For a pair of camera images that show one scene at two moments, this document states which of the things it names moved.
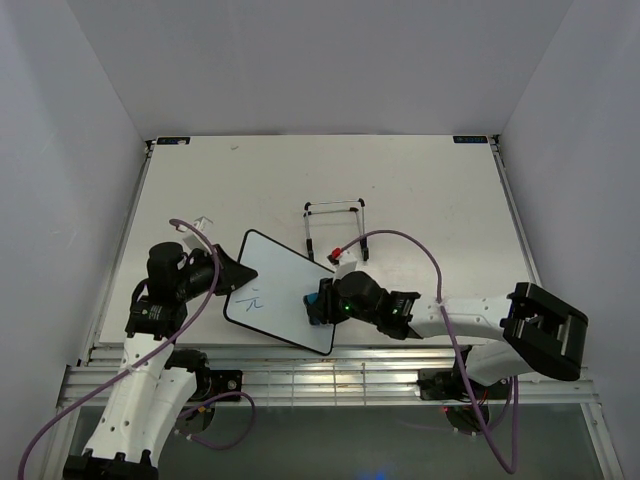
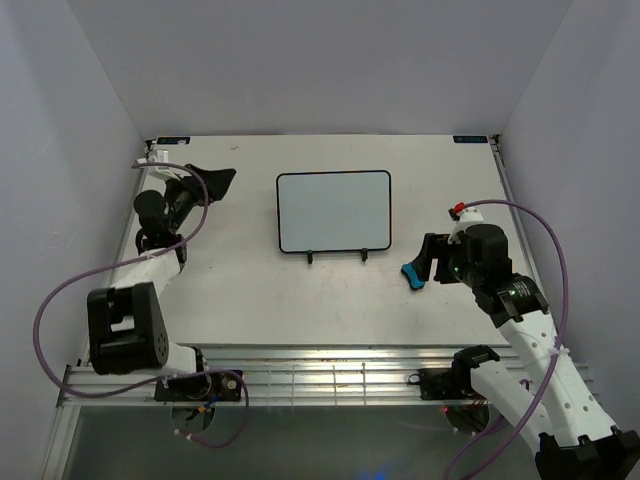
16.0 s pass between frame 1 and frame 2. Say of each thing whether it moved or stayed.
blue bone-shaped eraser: moved
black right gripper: moved
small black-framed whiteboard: moved
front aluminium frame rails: stayed
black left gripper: moved
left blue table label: stayed
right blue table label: stayed
